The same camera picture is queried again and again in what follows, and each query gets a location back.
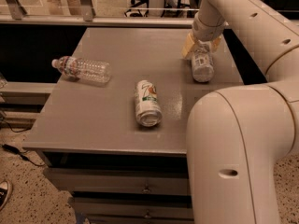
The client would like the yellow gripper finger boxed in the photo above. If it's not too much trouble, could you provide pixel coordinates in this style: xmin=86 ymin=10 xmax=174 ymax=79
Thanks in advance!
xmin=181 ymin=33 xmax=198 ymax=59
xmin=210 ymin=36 xmax=221 ymax=52

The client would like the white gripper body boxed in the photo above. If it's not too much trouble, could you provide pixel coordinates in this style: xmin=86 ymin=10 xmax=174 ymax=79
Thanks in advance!
xmin=192 ymin=12 xmax=225 ymax=42

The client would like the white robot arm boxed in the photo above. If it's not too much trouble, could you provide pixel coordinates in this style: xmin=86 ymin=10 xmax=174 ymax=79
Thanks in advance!
xmin=186 ymin=0 xmax=299 ymax=224

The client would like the clear plastic water bottle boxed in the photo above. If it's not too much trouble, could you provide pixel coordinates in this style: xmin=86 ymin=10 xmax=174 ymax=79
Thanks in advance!
xmin=51 ymin=56 xmax=111 ymax=84

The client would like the white soda can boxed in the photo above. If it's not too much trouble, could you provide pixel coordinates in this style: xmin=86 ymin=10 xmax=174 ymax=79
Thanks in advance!
xmin=135 ymin=80 xmax=162 ymax=127

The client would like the grey drawer cabinet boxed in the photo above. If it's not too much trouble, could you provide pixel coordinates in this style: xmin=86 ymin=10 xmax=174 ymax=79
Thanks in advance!
xmin=23 ymin=28 xmax=242 ymax=224

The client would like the metal glass railing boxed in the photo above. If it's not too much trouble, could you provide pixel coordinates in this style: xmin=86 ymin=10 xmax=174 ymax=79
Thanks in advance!
xmin=0 ymin=0 xmax=197 ymax=27

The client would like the top grey drawer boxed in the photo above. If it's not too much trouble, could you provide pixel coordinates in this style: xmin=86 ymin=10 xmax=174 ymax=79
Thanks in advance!
xmin=44 ymin=168 xmax=190 ymax=196

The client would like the grey drawer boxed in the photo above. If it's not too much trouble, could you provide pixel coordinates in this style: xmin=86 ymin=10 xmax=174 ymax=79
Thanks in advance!
xmin=44 ymin=168 xmax=190 ymax=196
xmin=69 ymin=198 xmax=193 ymax=220

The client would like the lower grey drawer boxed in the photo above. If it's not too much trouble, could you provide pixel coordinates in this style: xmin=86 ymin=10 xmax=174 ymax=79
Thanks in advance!
xmin=69 ymin=198 xmax=193 ymax=220

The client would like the black white sneaker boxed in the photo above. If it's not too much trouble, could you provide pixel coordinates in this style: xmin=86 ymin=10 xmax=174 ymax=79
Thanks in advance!
xmin=0 ymin=180 xmax=13 ymax=211

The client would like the black floor cable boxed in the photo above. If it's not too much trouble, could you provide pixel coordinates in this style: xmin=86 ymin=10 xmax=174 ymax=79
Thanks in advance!
xmin=1 ymin=143 xmax=47 ymax=168

